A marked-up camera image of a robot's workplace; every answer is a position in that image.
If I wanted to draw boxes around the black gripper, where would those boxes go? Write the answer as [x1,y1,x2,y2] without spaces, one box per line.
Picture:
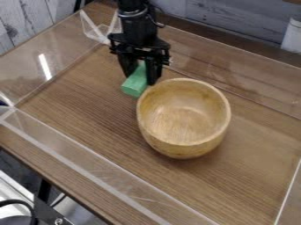
[108,11,170,85]

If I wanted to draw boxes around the green rectangular block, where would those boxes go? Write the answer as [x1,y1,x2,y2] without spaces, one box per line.
[122,62,148,98]

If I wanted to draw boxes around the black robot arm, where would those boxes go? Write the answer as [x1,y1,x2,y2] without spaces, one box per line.
[108,0,170,85]

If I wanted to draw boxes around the brown wooden bowl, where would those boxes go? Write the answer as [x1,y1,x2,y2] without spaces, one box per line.
[136,78,231,159]

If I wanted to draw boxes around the clear acrylic tray walls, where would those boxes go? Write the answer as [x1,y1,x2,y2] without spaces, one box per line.
[0,15,301,225]

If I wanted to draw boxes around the white cylinder at right edge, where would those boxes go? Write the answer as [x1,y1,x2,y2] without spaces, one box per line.
[281,15,301,54]

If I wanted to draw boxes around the black table leg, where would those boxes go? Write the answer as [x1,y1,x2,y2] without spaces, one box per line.
[37,179,52,203]

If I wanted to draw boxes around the black cable bottom left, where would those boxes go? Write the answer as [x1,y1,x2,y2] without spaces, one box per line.
[0,199,39,225]

